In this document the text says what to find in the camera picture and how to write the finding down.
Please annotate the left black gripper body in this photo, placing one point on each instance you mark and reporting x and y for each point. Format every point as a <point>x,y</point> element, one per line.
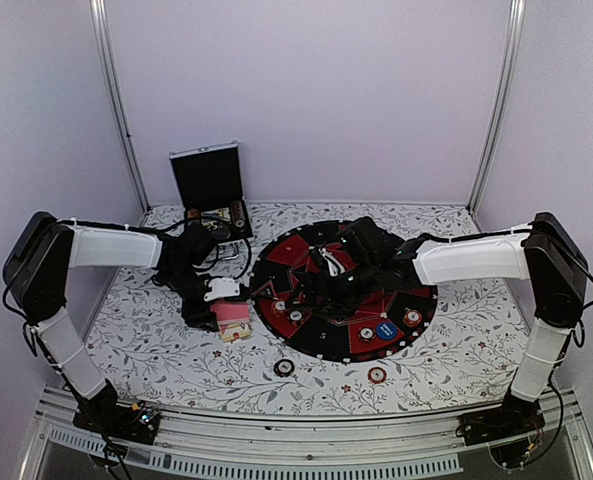
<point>182,284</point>

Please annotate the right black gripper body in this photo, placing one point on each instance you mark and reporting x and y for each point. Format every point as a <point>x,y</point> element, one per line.
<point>343,296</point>

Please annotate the blue small blind button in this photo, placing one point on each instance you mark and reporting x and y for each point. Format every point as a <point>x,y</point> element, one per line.
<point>386,331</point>

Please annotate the red playing card deck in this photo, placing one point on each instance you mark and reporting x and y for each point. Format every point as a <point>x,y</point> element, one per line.
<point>227,312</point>

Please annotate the dark chips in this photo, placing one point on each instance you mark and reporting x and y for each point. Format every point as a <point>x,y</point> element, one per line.
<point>366,334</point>
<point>295,316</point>

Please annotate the orange chips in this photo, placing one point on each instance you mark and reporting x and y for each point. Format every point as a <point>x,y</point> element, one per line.
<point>412,318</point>
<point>279,308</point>

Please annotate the triangular all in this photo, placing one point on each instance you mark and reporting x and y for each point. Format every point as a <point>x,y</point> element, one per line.
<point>266,291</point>

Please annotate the orange chip stack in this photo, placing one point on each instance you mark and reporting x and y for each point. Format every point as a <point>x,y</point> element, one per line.
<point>377,375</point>

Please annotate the dark red chip stack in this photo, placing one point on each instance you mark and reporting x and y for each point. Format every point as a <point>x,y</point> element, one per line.
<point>283,368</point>

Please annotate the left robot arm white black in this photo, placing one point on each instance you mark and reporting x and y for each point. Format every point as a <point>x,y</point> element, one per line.
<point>49,262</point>

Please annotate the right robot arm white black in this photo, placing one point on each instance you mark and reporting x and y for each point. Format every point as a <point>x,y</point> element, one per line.
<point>539,252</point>

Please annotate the blue card deck in case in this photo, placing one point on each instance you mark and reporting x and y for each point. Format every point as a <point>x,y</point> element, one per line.
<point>216,216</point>

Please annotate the round red black poker mat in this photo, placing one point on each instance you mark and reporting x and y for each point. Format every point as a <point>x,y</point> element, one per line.
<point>325,334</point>

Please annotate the right chip row in case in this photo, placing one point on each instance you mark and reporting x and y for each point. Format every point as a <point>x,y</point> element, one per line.
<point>238,215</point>

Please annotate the aluminium poker case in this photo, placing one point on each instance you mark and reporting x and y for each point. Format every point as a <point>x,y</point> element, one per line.
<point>209,178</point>

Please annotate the playing card box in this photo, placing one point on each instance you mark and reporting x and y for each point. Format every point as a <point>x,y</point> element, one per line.
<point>232,332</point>

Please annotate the floral white table cloth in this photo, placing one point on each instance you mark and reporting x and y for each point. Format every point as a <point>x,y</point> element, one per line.
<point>467,355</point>

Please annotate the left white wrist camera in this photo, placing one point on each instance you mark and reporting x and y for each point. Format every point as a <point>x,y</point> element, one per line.
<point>220,288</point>

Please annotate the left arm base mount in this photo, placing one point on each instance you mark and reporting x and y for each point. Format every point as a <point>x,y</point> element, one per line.
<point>137,423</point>

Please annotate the front aluminium rail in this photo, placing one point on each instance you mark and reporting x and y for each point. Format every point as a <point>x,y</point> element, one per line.
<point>196,444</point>

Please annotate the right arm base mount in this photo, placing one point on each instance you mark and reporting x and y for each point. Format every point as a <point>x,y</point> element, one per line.
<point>511,435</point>

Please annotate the left aluminium frame post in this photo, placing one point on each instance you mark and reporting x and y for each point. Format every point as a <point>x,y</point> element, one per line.
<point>102,34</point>

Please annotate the aluminium frame post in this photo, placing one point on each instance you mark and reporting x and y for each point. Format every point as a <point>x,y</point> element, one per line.
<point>508,64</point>
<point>102,34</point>

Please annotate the right aluminium frame post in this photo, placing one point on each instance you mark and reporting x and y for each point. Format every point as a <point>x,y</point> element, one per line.
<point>508,64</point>

